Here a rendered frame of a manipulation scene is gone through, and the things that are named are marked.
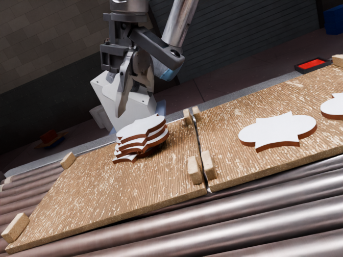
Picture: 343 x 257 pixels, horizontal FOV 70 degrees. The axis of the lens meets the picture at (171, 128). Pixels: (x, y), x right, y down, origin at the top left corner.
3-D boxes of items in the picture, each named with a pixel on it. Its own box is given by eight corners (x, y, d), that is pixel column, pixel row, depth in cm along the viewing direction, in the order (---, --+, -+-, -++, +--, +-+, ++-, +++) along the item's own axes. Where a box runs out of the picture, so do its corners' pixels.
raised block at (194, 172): (191, 168, 48) (186, 156, 47) (200, 164, 48) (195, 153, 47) (193, 186, 43) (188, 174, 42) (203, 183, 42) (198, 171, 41)
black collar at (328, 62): (294, 70, 79) (293, 65, 79) (319, 61, 78) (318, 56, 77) (304, 75, 73) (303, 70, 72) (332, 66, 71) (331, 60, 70)
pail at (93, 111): (116, 121, 462) (106, 104, 448) (102, 129, 448) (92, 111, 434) (109, 120, 486) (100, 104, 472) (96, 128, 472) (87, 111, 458)
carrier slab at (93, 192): (75, 162, 81) (72, 158, 80) (193, 119, 74) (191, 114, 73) (8, 255, 48) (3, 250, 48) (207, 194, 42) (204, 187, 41)
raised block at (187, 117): (186, 118, 73) (182, 110, 72) (191, 116, 72) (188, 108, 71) (187, 126, 67) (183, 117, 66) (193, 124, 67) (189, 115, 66)
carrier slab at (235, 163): (195, 118, 74) (194, 113, 73) (338, 67, 67) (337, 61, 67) (211, 193, 42) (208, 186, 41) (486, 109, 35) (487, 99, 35)
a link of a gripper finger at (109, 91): (99, 112, 54) (112, 73, 55) (122, 119, 52) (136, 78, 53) (91, 109, 51) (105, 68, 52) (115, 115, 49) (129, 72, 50)
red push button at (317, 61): (298, 70, 79) (297, 66, 78) (318, 62, 77) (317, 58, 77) (305, 74, 73) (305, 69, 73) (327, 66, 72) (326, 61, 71)
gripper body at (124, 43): (120, 66, 60) (118, 11, 54) (152, 71, 57) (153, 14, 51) (100, 73, 54) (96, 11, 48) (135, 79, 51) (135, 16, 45)
